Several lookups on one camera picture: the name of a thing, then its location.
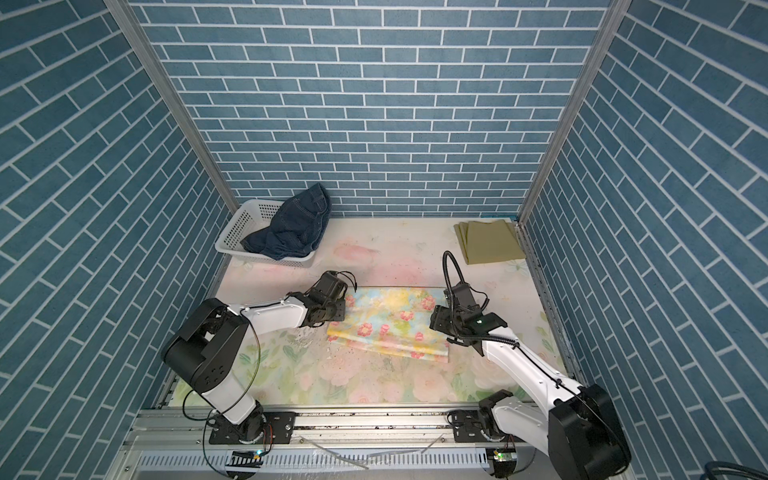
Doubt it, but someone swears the aluminium corner post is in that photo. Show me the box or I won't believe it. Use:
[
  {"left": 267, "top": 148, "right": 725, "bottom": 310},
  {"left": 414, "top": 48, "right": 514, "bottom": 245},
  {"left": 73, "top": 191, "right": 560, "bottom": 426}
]
[
  {"left": 104, "top": 0, "right": 239, "bottom": 213},
  {"left": 517, "top": 0, "right": 631, "bottom": 228}
]

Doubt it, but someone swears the olive green skirt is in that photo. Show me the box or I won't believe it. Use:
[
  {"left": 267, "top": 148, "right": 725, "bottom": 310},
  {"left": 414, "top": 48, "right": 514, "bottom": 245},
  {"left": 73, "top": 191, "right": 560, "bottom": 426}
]
[{"left": 454, "top": 220, "right": 526, "bottom": 265}]

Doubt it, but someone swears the white plastic laundry basket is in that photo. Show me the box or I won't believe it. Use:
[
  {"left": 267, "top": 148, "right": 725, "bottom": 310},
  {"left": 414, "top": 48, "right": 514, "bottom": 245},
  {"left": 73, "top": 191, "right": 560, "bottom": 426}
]
[{"left": 215, "top": 199, "right": 315, "bottom": 268}]

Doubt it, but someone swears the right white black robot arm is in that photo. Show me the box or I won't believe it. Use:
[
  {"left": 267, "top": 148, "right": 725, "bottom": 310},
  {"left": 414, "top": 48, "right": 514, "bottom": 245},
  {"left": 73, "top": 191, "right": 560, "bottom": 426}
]
[{"left": 430, "top": 282, "right": 632, "bottom": 479}]

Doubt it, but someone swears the floral pastel skirt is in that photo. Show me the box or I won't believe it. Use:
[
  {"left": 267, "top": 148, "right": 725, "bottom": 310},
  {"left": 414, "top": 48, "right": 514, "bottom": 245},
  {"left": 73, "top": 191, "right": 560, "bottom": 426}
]
[{"left": 327, "top": 287, "right": 449, "bottom": 363}]

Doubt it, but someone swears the left aluminium corner post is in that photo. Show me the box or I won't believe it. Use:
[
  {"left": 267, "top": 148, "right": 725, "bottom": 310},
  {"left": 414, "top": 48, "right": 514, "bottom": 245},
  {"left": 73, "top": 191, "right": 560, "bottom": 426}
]
[{"left": 104, "top": 0, "right": 239, "bottom": 213}]

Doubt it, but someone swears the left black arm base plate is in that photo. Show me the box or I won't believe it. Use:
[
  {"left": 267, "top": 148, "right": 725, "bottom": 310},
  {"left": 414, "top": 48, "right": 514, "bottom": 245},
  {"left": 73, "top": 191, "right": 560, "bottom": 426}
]
[{"left": 206, "top": 410, "right": 296, "bottom": 446}]

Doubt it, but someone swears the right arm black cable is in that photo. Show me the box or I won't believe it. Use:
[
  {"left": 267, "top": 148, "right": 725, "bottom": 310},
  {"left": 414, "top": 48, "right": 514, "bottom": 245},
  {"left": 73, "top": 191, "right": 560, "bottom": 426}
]
[{"left": 441, "top": 250, "right": 631, "bottom": 478}]

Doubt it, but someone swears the blue denim skirt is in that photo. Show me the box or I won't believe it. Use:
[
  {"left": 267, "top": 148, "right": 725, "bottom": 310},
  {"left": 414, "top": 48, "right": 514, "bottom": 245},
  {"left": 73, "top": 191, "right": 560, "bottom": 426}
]
[{"left": 240, "top": 183, "right": 332, "bottom": 261}]

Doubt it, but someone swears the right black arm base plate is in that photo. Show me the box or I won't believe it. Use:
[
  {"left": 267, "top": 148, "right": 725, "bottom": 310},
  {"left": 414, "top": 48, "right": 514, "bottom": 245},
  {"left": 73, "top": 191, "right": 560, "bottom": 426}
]
[{"left": 446, "top": 409, "right": 525, "bottom": 444}]

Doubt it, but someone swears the aluminium front mounting rail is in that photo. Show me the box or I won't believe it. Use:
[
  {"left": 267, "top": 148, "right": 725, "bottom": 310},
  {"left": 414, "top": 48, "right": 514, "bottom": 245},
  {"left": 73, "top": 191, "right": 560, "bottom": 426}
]
[{"left": 104, "top": 405, "right": 637, "bottom": 480}]

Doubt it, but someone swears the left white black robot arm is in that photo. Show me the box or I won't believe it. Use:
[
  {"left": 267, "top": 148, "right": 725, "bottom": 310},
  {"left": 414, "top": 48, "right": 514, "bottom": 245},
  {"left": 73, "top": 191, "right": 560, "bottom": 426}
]
[{"left": 161, "top": 270, "right": 358, "bottom": 444}]

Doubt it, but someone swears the right aluminium corner post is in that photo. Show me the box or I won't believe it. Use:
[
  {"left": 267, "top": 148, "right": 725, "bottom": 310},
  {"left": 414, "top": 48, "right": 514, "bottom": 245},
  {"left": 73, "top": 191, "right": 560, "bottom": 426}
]
[{"left": 517, "top": 0, "right": 631, "bottom": 228}]

